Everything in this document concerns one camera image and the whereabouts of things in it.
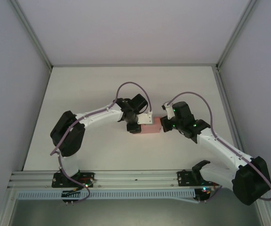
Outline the pink paper box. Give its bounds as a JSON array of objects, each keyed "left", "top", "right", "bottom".
[{"left": 134, "top": 116, "right": 163, "bottom": 136}]

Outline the aluminium side table rail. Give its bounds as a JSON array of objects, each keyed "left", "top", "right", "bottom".
[{"left": 215, "top": 67, "right": 261, "bottom": 169}]

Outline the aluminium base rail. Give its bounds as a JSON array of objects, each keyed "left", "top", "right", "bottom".
[{"left": 7, "top": 167, "right": 260, "bottom": 189}]

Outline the white slotted cable duct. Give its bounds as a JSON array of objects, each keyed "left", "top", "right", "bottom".
[{"left": 16, "top": 189, "right": 196, "bottom": 201}]

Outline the aluminium frame post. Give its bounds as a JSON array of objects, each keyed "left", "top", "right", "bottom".
[
  {"left": 216, "top": 0, "right": 258, "bottom": 71},
  {"left": 9, "top": 0, "right": 54, "bottom": 70}
]

